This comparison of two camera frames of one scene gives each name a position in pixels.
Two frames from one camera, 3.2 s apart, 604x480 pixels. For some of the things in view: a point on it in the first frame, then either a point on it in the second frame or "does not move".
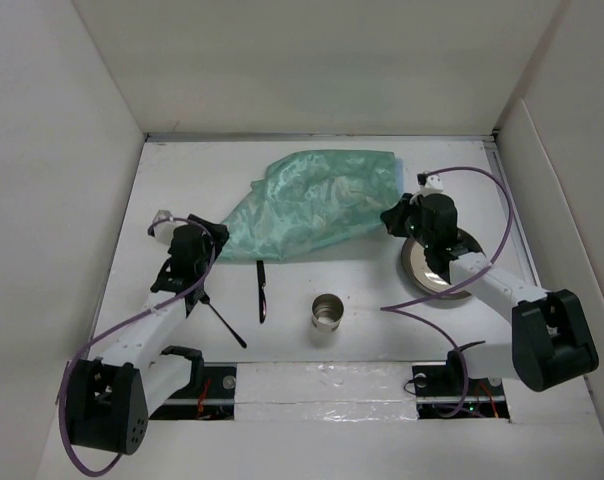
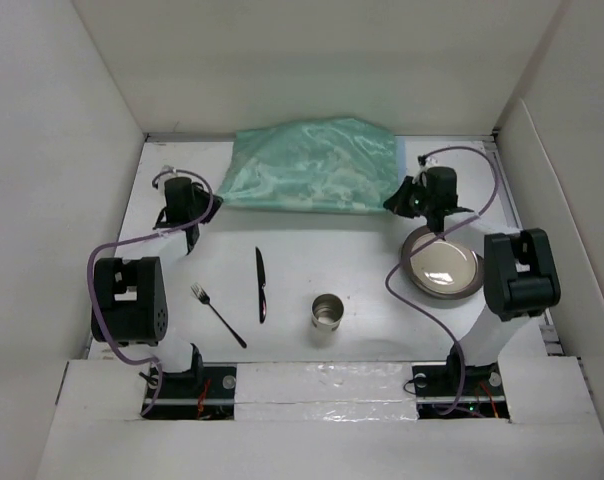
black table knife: (262, 301) does not move
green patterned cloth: (310, 199) -> (339, 164)
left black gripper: (216, 230) -> (200, 193)
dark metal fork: (205, 299) does not move
